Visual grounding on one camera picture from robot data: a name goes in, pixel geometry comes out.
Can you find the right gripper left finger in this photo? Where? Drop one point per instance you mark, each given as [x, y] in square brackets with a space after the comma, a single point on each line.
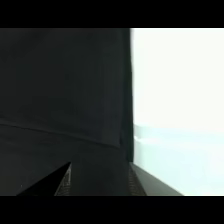
[56, 183]

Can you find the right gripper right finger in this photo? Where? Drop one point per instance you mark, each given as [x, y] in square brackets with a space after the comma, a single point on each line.
[150, 185]

